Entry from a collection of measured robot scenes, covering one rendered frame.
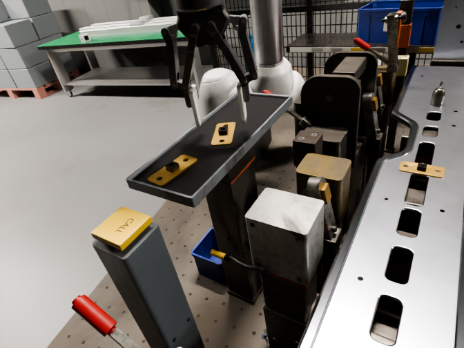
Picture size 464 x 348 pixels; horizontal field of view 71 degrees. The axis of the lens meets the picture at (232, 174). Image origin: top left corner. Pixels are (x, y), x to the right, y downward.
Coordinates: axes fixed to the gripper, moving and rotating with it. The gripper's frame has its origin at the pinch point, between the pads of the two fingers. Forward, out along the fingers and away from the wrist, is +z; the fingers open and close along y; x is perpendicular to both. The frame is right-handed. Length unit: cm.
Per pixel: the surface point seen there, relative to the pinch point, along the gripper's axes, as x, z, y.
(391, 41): 54, 7, 45
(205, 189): -16.8, 5.4, -0.8
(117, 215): -21.8, 5.3, -12.8
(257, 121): 4.2, 5.4, 6.1
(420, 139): 19, 21, 43
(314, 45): 101, 19, 27
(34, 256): 72, 122, -154
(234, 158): -9.0, 5.3, 2.9
